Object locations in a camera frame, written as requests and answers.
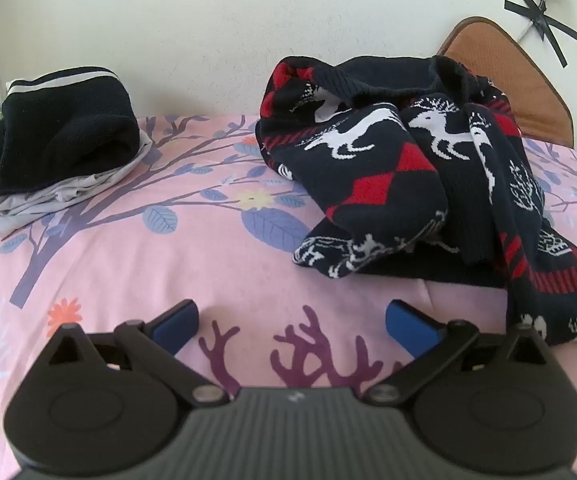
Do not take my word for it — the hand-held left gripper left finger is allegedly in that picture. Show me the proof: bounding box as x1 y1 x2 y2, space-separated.
43 299 232 408

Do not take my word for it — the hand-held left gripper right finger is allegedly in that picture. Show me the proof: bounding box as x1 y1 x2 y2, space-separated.
365 299 555 408

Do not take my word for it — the reindeer patterned knit sweater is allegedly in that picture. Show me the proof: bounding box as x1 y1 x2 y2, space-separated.
255 54 577 346

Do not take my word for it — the pink floral bed sheet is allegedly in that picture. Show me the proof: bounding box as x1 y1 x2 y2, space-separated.
0 112 577 480

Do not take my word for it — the grey folded garment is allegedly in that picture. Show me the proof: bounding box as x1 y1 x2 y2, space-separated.
0 127 155 240

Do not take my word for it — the dark folded garment white stripe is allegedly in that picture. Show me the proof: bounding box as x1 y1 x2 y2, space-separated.
0 65 142 196

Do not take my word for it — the brown perforated cushion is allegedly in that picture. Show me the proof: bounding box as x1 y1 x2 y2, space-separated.
437 16 575 150

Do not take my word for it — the black tape cross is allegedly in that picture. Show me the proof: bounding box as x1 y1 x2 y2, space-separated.
505 0 577 69

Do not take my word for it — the grey power cable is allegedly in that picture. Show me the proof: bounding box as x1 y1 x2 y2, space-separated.
517 0 553 45

